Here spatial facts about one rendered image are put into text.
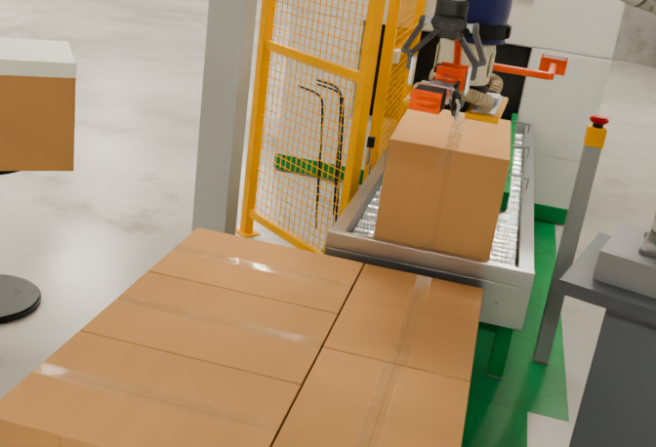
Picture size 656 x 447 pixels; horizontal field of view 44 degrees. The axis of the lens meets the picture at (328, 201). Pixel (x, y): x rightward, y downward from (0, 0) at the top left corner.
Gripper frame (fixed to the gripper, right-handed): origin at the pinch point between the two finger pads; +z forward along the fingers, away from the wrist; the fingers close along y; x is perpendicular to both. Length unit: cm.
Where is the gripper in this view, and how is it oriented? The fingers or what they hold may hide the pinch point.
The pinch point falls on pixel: (438, 84)
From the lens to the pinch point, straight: 197.6
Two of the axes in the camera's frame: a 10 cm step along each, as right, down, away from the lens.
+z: -1.2, 9.3, 3.4
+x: -2.9, 2.9, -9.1
